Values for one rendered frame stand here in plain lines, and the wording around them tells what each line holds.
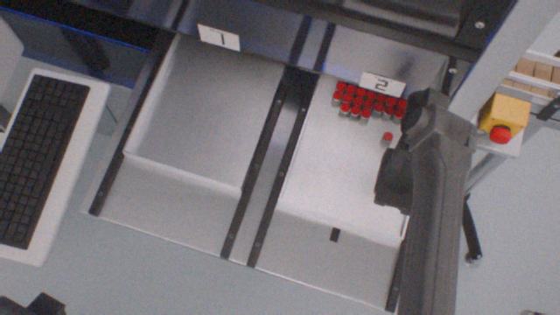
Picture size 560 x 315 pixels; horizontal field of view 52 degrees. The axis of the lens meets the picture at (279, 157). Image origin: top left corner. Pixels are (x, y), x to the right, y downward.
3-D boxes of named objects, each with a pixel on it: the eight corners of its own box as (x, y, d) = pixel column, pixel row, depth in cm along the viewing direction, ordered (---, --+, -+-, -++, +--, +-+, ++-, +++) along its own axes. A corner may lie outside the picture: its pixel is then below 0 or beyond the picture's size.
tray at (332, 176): (324, 66, 132) (325, 59, 128) (436, 99, 129) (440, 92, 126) (277, 205, 120) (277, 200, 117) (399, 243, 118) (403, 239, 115)
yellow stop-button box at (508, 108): (484, 100, 120) (496, 83, 114) (518, 109, 120) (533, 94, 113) (477, 131, 118) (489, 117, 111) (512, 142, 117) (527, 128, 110)
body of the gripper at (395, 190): (422, 163, 97) (435, 140, 90) (411, 216, 92) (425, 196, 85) (384, 152, 97) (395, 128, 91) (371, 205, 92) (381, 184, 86)
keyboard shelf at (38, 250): (5, 63, 143) (1, 58, 140) (114, 87, 141) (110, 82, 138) (-74, 238, 128) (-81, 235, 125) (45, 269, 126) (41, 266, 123)
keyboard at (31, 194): (36, 75, 139) (31, 70, 136) (91, 87, 138) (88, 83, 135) (-33, 235, 125) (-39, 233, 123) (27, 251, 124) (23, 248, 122)
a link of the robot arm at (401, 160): (396, 151, 82) (437, 164, 81) (406, 113, 85) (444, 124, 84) (386, 174, 88) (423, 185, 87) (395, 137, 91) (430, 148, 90)
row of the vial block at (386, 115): (332, 98, 129) (334, 88, 124) (411, 122, 127) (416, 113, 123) (329, 107, 128) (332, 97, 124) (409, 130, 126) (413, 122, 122)
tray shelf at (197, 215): (164, 24, 137) (164, 20, 135) (455, 108, 130) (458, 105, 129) (80, 213, 121) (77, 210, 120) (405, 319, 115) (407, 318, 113)
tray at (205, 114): (184, 26, 135) (181, 17, 132) (290, 57, 132) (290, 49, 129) (126, 157, 124) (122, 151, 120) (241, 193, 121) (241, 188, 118)
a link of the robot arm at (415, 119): (420, 122, 76) (474, 150, 78) (435, 57, 82) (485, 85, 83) (374, 156, 86) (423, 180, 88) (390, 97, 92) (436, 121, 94)
